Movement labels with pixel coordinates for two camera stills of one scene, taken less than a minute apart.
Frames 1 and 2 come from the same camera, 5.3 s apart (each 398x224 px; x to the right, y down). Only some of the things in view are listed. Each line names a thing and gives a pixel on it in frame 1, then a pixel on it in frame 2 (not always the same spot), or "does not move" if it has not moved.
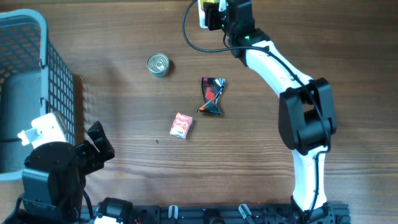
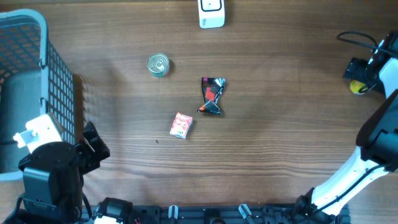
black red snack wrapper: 212,88 does not move
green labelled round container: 158,64 does not move
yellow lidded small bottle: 203,1 → 357,88
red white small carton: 181,126 does not move
